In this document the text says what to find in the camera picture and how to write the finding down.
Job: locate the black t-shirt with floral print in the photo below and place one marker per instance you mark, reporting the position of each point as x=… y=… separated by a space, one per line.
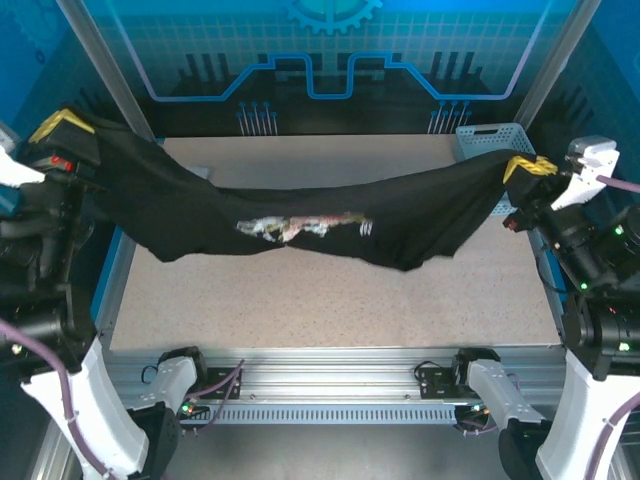
x=200 y=215

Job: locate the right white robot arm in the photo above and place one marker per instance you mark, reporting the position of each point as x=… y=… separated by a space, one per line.
x=575 y=415

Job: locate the folded white t-shirt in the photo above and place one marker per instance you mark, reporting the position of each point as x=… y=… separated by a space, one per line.
x=202 y=172

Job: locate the grey perforated plastic basket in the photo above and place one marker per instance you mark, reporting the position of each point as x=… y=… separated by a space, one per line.
x=487 y=140

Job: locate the aluminium frame post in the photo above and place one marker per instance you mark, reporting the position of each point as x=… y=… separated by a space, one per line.
x=565 y=50
x=97 y=55

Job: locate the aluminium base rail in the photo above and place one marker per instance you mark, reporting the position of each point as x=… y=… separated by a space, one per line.
x=325 y=375

